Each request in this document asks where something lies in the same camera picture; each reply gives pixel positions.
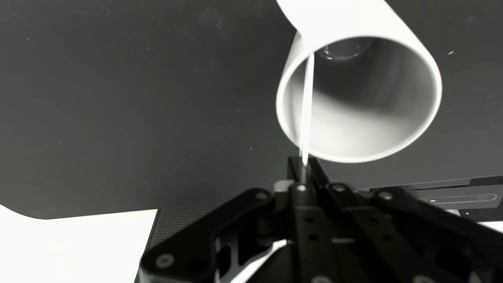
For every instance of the flat black box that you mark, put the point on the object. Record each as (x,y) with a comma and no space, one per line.
(461,198)

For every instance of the white ceramic mug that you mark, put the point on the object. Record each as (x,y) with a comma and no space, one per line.
(366,126)

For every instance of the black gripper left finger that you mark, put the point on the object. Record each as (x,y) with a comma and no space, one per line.
(308,236)

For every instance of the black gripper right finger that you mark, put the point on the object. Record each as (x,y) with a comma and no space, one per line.
(398,245)

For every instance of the white plastic spoon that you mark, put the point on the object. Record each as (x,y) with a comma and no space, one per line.
(306,103)

